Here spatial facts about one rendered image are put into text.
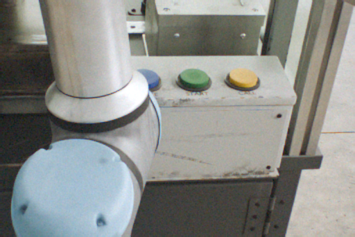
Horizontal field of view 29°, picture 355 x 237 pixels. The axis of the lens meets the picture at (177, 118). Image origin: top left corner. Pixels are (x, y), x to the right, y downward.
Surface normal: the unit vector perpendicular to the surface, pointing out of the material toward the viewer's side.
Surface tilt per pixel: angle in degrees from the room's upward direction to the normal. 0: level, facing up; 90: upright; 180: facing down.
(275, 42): 90
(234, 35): 90
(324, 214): 0
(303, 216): 0
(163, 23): 90
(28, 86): 90
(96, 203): 8
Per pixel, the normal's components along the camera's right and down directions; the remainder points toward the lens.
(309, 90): 0.14, 0.60
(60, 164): 0.06, -0.72
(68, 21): -0.19, 0.58
